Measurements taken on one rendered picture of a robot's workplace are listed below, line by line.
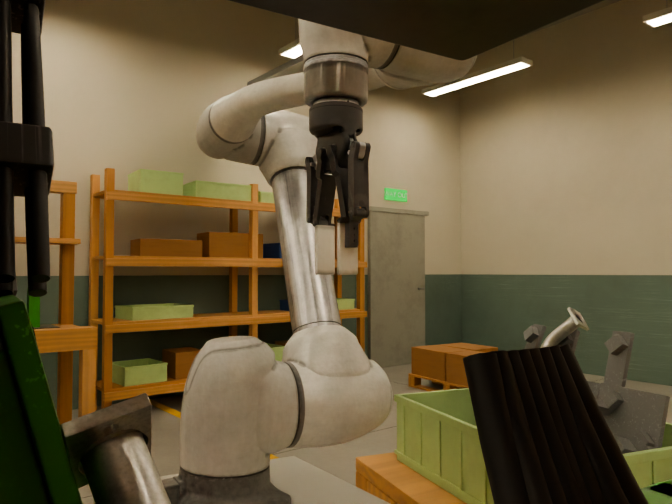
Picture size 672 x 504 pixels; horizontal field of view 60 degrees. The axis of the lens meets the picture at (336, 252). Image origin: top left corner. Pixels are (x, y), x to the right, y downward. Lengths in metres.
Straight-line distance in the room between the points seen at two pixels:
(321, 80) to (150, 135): 5.62
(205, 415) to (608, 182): 7.28
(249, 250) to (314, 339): 5.03
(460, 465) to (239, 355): 0.59
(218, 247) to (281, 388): 4.99
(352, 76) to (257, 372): 0.50
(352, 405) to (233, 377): 0.23
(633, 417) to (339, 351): 0.62
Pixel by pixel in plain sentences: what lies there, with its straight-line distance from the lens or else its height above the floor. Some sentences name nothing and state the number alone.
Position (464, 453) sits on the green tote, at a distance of 1.36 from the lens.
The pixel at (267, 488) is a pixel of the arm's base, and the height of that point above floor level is 0.92.
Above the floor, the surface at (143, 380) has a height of 0.30.
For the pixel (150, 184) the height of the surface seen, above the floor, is 2.10.
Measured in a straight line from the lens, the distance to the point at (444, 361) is 6.29.
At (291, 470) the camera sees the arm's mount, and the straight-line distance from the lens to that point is 1.25.
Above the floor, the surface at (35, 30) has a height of 1.45.
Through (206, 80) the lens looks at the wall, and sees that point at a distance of 6.80.
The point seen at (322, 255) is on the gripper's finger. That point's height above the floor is 1.31.
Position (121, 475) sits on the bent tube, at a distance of 0.30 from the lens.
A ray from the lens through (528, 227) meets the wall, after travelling 8.49.
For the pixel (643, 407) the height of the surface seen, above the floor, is 1.01.
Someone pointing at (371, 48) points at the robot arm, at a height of 1.59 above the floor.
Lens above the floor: 1.29
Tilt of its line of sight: 2 degrees up
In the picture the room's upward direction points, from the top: straight up
